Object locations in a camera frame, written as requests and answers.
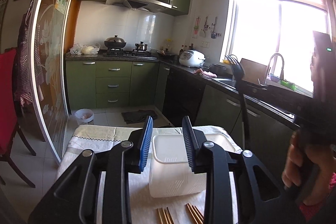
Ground pink cloth on counter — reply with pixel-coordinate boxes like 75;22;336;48
194;68;218;79

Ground person's right hand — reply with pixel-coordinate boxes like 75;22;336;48
282;132;335;205

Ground hanging checkered apron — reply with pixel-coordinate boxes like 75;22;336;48
14;12;45;106

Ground hanging wall utensils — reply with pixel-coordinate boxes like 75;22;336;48
191;16;222;39

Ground white trash bin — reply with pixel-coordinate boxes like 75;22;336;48
74;109;94;125

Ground white rice cooker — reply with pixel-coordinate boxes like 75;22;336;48
179;50;206;68

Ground dark floor mat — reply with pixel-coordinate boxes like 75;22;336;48
121;110;158;124

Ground pink right sleeve forearm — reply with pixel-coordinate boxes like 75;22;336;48
299;173;336;222

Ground chrome faucet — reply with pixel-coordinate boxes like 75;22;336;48
262;52;284;85

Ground wooden chopstick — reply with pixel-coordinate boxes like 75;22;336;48
165;207;174;224
186;203;200;224
157;208;164;224
191;205;204;222

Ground gas stove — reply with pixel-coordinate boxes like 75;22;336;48
103;49;155;59

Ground wooden cutting board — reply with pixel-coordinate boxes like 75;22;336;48
240;58;266;85

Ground patterned tablecloth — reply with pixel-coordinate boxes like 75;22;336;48
49;120;234;223

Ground white plastic utensil holder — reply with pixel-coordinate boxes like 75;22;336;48
148;134;237;199

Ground green lower cabinets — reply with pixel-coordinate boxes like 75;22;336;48
66;60;295;176

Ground red chair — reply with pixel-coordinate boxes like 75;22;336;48
0;48;36;188

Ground plastic bags on counter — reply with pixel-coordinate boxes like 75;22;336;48
70;43;100;55

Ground floral sliding glass door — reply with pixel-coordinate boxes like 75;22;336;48
27;0;72;163

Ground black wok with lid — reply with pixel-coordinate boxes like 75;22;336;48
104;35;126;50

